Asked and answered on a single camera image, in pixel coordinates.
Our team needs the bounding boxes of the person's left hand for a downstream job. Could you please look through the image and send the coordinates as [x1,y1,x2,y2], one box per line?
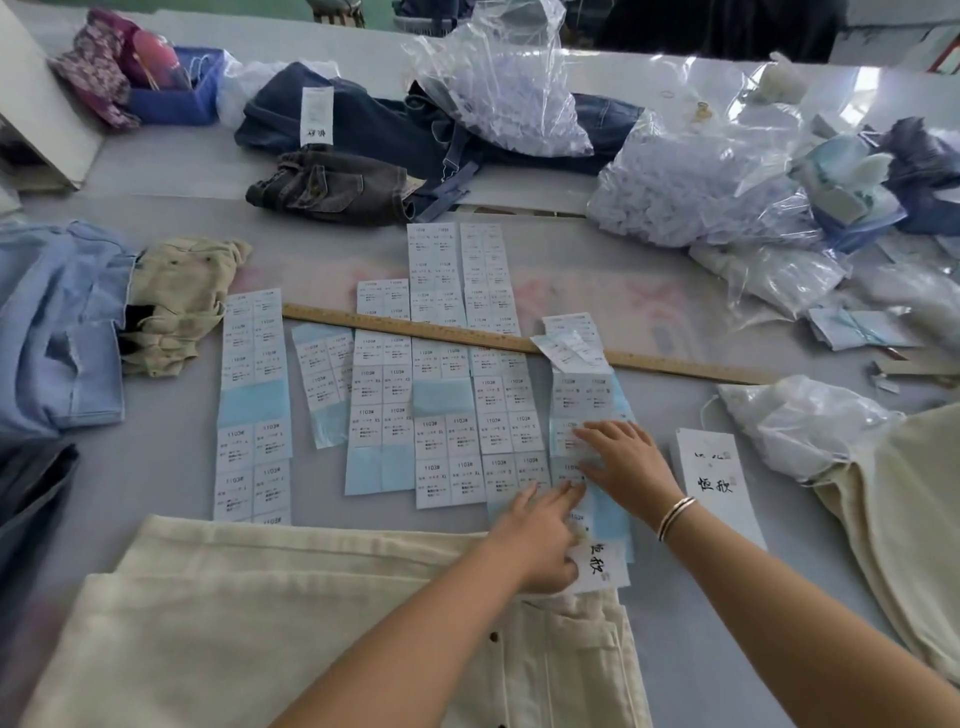
[487,481,588,595]

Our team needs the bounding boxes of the person's right hand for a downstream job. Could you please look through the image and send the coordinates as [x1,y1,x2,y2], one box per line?
[573,420,687,528]

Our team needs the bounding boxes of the white hang tag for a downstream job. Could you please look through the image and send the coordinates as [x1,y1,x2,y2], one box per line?
[567,536,632,598]

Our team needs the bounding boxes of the blue-backed sticker sheet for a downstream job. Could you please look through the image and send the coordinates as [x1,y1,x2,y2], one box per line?
[540,312,637,565]

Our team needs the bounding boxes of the person's left forearm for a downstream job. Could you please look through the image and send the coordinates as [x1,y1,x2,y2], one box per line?
[273,525,537,728]

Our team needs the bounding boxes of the person's right forearm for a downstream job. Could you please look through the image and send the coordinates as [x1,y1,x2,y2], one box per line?
[663,498,960,728]

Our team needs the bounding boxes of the stack of white hang tags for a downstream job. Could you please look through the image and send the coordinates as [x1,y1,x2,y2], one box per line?
[669,426,771,554]

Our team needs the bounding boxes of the loose small white label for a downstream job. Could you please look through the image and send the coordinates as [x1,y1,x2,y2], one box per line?
[530,330,610,374]

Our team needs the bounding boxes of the row of white label sheets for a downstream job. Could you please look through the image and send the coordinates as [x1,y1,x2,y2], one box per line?
[213,222,550,528]

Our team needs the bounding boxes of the long wooden ruler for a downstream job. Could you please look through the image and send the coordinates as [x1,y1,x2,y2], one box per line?
[282,301,760,386]

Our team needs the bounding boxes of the white crumpled plastic bag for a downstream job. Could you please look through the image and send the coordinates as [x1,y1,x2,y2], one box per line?
[716,374,910,483]

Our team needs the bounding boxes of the small clear plastic bag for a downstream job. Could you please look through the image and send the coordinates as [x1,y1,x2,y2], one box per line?
[688,242,854,321]

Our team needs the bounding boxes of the bundle of small white tags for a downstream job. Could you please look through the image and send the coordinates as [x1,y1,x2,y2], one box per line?
[808,302,925,351]

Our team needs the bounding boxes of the cream folded garment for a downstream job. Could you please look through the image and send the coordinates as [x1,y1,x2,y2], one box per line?
[812,403,960,685]

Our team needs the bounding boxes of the large clear bag of tags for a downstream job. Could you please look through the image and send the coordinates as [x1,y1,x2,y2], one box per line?
[584,55,835,250]

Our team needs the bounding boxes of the cream trousers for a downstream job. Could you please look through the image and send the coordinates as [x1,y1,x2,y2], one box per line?
[21,513,655,728]

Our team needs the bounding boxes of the dark blue denim garment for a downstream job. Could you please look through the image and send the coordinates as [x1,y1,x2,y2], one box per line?
[408,88,648,179]

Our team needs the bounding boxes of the dark grey denim shorts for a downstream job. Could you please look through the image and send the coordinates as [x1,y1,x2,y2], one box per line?
[245,145,411,228]

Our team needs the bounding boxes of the clear bag of white tags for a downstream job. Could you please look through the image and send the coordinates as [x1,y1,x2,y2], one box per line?
[402,0,595,159]

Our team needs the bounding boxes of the dark blue jeans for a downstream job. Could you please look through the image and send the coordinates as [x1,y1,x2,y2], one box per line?
[234,60,483,185]

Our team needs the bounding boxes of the blue denim scrap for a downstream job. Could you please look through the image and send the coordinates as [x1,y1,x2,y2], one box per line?
[876,115,960,238]

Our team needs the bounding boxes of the beige crumpled garment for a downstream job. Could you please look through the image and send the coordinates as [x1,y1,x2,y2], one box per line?
[118,237,254,379]

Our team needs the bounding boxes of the white paper garment tag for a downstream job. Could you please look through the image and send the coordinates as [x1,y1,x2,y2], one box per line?
[299,85,336,148]

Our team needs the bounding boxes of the dark clothes pile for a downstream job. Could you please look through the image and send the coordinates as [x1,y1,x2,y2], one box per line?
[596,0,843,64]

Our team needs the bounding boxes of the dark folded garment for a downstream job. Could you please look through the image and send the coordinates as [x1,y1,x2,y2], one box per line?
[0,441,81,609]

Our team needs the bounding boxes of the light blue jeans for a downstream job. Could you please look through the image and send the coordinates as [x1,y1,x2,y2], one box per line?
[0,219,141,441]

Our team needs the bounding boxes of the blue plastic basket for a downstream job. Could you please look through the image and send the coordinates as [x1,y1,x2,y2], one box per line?
[126,46,228,127]

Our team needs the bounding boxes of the pink round cushion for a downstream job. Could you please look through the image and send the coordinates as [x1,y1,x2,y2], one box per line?
[120,28,183,90]

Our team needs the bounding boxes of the floral patterned cloth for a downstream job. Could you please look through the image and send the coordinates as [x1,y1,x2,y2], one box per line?
[48,8,151,131]

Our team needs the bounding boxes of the white flat board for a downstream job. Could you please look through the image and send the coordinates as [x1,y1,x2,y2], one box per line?
[0,0,107,193]

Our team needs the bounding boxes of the silver bracelet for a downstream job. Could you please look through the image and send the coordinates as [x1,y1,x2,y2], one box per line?
[656,495,699,543]

